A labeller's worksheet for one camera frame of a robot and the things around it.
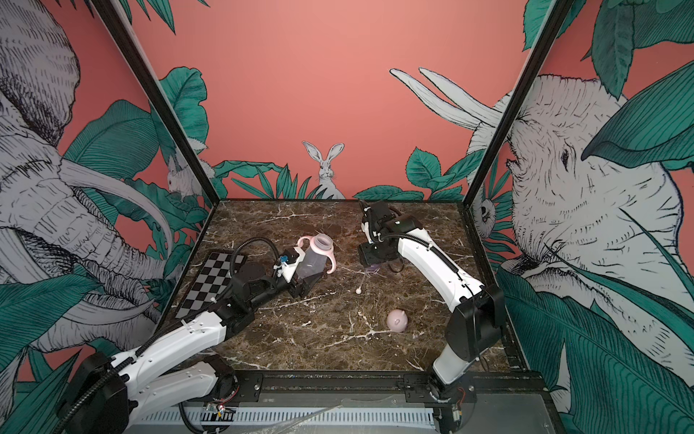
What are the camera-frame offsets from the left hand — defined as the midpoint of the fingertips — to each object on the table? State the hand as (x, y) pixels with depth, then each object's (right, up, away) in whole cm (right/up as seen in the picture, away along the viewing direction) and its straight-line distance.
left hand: (313, 260), depth 76 cm
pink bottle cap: (+25, -20, +6) cm, 32 cm away
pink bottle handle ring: (+3, +5, -5) cm, 8 cm away
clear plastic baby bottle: (+1, 0, -2) cm, 2 cm away
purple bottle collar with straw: (+17, -6, +22) cm, 28 cm away
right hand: (+16, +1, +6) cm, 17 cm away
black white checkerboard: (-39, -9, +17) cm, 43 cm away
